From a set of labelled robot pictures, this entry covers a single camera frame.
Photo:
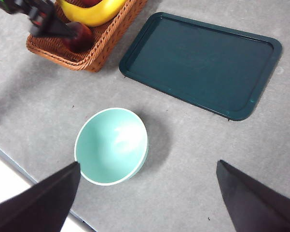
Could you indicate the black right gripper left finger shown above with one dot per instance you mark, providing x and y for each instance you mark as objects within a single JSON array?
[{"x": 43, "y": 205}]

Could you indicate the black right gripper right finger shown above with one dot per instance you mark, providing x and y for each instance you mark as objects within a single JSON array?
[{"x": 255, "y": 205}]

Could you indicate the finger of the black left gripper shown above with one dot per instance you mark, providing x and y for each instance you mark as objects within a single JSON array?
[{"x": 59, "y": 29}]

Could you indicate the dark red plum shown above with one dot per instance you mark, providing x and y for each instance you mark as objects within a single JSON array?
[{"x": 83, "y": 38}]

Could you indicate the teal ribbed bowl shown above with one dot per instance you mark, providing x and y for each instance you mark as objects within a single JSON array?
[{"x": 106, "y": 149}]

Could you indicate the yellow banana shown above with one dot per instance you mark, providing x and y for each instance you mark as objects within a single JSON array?
[{"x": 94, "y": 14}]

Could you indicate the red apple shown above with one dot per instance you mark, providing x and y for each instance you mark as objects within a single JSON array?
[{"x": 89, "y": 2}]

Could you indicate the brown wicker basket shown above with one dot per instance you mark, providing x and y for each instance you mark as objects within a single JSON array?
[{"x": 96, "y": 50}]

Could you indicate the dark green rectangular tray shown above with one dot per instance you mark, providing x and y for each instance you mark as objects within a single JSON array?
[{"x": 200, "y": 65}]

